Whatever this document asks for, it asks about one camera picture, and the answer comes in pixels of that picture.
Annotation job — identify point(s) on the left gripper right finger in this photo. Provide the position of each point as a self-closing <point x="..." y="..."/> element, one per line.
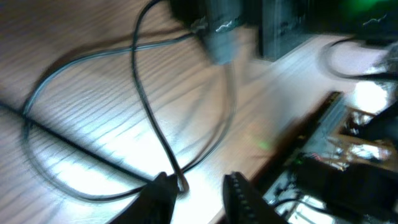
<point x="243" y="204"/>

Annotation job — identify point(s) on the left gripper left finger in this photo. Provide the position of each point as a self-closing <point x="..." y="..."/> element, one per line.
<point x="154" y="205"/>

